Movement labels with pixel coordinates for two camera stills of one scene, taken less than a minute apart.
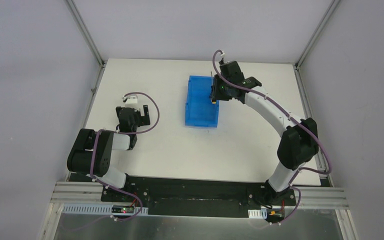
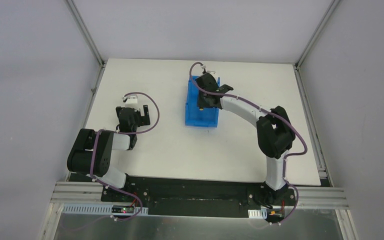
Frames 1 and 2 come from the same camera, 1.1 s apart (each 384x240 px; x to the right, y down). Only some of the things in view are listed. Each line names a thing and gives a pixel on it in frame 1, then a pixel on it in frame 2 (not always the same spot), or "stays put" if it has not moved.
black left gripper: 137,117 stays put
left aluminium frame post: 85,32 stays put
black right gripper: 218,91 → 207,100
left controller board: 124,209 stays put
